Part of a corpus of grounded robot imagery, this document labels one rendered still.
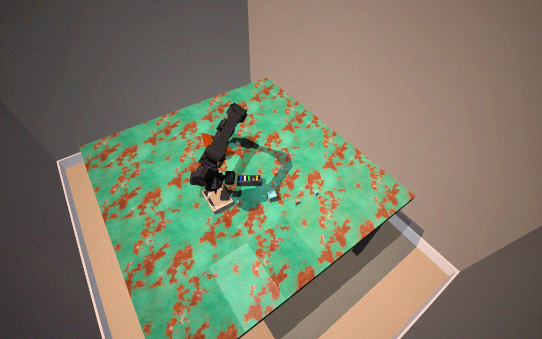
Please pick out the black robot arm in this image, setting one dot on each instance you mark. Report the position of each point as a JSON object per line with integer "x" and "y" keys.
{"x": 215, "y": 152}

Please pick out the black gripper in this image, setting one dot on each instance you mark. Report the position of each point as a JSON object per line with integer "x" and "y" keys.
{"x": 229, "y": 177}

